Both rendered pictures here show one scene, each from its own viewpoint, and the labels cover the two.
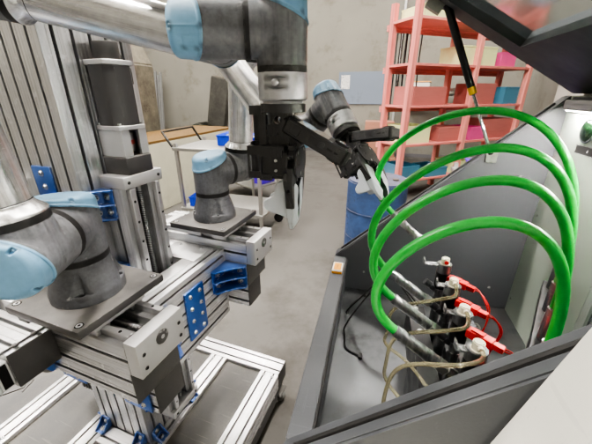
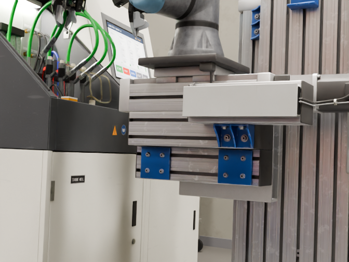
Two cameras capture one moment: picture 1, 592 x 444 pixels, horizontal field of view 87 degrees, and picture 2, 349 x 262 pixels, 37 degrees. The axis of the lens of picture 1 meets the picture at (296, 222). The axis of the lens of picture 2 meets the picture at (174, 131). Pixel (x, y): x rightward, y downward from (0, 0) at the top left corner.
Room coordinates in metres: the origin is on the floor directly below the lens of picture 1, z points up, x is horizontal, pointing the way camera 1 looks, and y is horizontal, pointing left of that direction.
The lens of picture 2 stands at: (2.44, 0.44, 0.80)
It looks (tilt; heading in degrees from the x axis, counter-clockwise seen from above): 2 degrees up; 188
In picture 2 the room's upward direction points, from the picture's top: 2 degrees clockwise
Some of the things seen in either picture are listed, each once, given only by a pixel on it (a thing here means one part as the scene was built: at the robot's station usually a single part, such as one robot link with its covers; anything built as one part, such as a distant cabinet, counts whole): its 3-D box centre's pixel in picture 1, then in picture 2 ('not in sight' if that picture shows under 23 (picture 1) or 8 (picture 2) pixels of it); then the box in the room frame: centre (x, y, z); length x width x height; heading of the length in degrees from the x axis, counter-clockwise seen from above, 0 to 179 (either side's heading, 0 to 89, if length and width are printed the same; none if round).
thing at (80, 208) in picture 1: (68, 223); not in sight; (0.60, 0.48, 1.20); 0.13 x 0.12 x 0.14; 7
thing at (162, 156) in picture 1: (166, 165); not in sight; (4.63, 1.94, 0.45); 2.56 x 0.82 x 0.89; 159
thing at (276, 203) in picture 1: (279, 206); (142, 25); (0.51, 0.03, 1.28); 0.06 x 0.03 x 0.09; 76
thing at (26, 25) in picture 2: not in sight; (32, 54); (0.27, -0.51, 1.20); 0.13 x 0.03 x 0.31; 166
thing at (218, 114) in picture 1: (206, 114); not in sight; (8.70, 2.36, 0.93); 1.11 x 1.10 x 1.86; 159
